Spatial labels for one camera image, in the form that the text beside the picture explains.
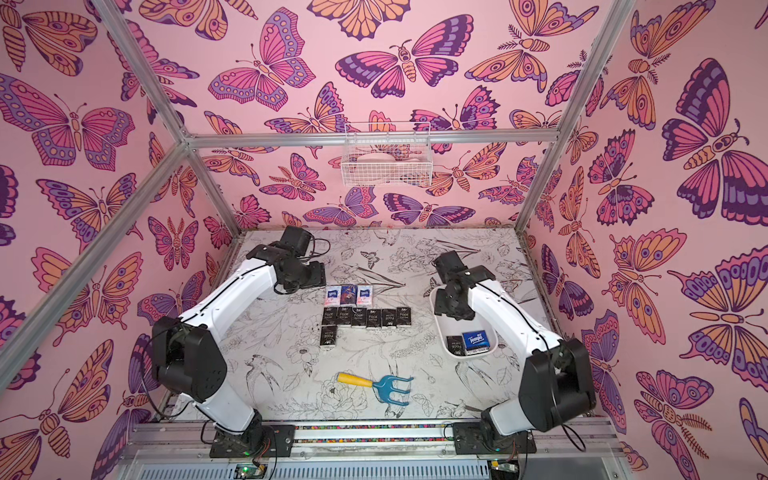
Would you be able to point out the blue yellow toy rake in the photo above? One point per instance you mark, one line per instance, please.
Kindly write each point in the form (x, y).
(385, 389)

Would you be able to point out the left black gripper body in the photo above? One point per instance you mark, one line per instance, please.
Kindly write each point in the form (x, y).
(308, 276)

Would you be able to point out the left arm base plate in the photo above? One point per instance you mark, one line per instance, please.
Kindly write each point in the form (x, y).
(263, 440)

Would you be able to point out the pink white tissue pack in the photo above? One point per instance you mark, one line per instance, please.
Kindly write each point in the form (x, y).
(364, 296)
(332, 296)

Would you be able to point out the aluminium mounting rail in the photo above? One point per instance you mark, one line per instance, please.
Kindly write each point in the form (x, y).
(357, 439)

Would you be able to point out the white wire wall basket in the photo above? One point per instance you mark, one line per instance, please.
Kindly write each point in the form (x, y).
(381, 154)

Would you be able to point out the blue red illustrated tissue pack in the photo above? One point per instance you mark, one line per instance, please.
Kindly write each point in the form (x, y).
(348, 295)

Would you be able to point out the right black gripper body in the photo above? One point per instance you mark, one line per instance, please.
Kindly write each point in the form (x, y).
(448, 303)

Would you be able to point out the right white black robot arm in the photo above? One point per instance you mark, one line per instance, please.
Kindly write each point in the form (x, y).
(556, 385)

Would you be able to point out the green circuit board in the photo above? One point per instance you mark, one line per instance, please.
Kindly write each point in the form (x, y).
(249, 472)

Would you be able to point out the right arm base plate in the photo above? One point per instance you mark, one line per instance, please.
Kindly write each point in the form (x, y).
(480, 438)

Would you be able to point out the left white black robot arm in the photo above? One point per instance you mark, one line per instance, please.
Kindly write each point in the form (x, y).
(185, 351)

